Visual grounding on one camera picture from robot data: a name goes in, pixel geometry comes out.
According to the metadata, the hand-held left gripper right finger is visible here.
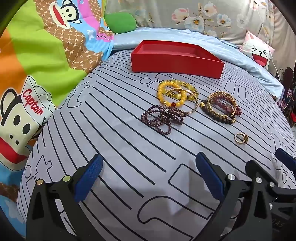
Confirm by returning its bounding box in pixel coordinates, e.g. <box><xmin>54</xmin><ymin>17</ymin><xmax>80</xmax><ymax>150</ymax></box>
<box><xmin>192</xmin><ymin>152</ymin><xmax>275</xmax><ymax>241</ymax></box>

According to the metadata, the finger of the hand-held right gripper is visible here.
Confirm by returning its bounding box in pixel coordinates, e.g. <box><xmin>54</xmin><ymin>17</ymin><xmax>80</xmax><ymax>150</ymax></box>
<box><xmin>275</xmin><ymin>148</ymin><xmax>296</xmax><ymax>172</ymax></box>
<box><xmin>246</xmin><ymin>160</ymin><xmax>296</xmax><ymax>200</ymax></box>

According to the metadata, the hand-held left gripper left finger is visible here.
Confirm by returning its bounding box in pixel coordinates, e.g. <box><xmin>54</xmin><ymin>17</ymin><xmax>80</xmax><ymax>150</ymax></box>
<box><xmin>26</xmin><ymin>154</ymin><xmax>104</xmax><ymax>241</ymax></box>

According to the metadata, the brown bead bracelet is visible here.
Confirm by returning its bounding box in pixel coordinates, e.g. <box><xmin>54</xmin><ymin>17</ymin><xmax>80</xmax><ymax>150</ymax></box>
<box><xmin>199</xmin><ymin>99</ymin><xmax>237</xmax><ymax>125</ymax></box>

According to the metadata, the dark red bead bracelet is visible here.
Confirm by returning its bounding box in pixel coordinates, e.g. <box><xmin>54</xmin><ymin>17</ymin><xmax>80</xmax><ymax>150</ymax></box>
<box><xmin>212</xmin><ymin>95</ymin><xmax>242</xmax><ymax>116</ymax></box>

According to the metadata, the gold bangle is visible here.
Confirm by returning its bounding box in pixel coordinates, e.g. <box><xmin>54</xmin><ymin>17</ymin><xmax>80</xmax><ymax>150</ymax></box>
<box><xmin>162</xmin><ymin>89</ymin><xmax>200</xmax><ymax>114</ymax></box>

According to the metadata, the yellow crystal bead bracelet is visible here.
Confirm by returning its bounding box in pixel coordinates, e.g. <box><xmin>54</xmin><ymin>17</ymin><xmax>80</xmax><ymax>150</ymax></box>
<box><xmin>170</xmin><ymin>81</ymin><xmax>200</xmax><ymax>102</ymax></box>

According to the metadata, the purple bead bracelet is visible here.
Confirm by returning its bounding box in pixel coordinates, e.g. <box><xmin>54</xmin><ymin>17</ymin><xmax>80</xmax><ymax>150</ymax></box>
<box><xmin>141</xmin><ymin>105</ymin><xmax>188</xmax><ymax>135</ymax></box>

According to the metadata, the amber round bead bracelet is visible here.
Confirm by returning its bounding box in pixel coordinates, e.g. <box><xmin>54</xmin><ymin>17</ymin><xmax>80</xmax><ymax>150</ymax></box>
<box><xmin>158</xmin><ymin>81</ymin><xmax>186</xmax><ymax>109</ymax></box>

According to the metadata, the red jewelry box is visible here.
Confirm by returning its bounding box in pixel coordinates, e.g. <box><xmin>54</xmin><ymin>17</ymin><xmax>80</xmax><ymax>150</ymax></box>
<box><xmin>131</xmin><ymin>40</ymin><xmax>225</xmax><ymax>80</ymax></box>

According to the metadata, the grey striped bedsheet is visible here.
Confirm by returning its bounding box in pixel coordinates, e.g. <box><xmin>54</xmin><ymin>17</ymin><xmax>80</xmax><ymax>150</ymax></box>
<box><xmin>17</xmin><ymin>49</ymin><xmax>293</xmax><ymax>241</ymax></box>

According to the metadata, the black floral cloth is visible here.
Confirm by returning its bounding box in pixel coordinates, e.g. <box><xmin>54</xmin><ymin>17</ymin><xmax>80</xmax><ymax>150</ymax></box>
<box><xmin>276</xmin><ymin>67</ymin><xmax>296</xmax><ymax>127</ymax></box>

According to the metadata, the pink cartoon face pillow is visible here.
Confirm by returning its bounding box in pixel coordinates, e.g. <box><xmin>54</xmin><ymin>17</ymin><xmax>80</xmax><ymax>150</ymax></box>
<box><xmin>239</xmin><ymin>30</ymin><xmax>275</xmax><ymax>71</ymax></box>

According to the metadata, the light blue sheet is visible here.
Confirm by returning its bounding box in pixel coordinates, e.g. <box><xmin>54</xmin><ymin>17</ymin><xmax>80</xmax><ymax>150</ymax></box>
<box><xmin>112</xmin><ymin>27</ymin><xmax>284</xmax><ymax>102</ymax></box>

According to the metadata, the beige cloth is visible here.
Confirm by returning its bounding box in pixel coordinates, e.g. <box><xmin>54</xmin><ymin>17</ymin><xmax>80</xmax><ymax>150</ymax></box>
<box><xmin>269</xmin><ymin>5</ymin><xmax>296</xmax><ymax>70</ymax></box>

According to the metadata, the cartoon monkey blanket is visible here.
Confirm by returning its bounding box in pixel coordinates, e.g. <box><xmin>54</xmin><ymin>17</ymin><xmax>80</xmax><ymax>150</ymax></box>
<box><xmin>0</xmin><ymin>0</ymin><xmax>116</xmax><ymax>232</ymax></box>

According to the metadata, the green pillow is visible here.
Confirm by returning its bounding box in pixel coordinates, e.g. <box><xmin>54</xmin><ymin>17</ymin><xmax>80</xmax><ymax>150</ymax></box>
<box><xmin>103</xmin><ymin>13</ymin><xmax>137</xmax><ymax>33</ymax></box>

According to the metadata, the grey floral bedding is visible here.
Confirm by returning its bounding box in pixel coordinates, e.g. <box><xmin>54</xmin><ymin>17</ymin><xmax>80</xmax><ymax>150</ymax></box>
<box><xmin>105</xmin><ymin>0</ymin><xmax>278</xmax><ymax>44</ymax></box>

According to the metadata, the white cable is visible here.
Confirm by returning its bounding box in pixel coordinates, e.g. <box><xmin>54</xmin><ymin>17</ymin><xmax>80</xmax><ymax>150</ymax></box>
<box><xmin>255</xmin><ymin>0</ymin><xmax>281</xmax><ymax>81</ymax></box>

